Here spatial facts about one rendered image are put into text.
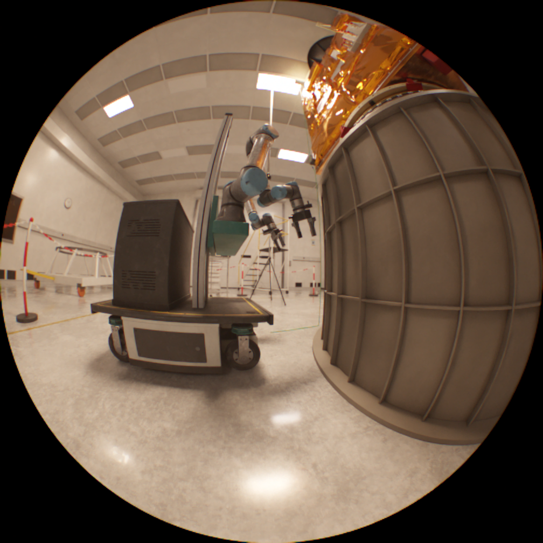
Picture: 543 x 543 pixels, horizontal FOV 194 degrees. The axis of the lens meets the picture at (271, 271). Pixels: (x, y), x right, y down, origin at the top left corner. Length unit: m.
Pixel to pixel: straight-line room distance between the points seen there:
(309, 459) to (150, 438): 0.45
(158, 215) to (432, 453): 1.34
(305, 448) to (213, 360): 0.49
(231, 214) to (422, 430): 1.08
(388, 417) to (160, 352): 0.90
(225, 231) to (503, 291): 1.00
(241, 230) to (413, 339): 0.76
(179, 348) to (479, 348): 1.04
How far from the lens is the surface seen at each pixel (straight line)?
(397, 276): 0.58
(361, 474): 0.54
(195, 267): 0.84
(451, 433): 0.69
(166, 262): 0.77
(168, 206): 0.84
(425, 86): 1.52
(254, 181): 0.68
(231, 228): 0.70
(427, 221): 0.57
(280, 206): 9.00
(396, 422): 0.65
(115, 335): 0.97
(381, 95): 1.42
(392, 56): 1.59
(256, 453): 0.54
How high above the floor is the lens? 0.47
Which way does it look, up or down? 3 degrees up
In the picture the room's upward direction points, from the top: 1 degrees clockwise
